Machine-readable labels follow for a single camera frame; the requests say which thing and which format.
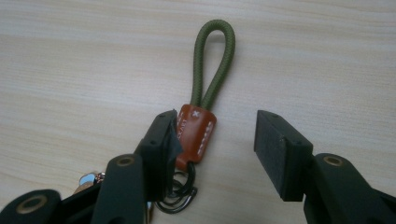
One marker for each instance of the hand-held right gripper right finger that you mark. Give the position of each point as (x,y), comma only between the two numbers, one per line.
(280,155)

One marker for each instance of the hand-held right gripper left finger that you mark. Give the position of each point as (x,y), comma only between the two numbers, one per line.
(155,146)

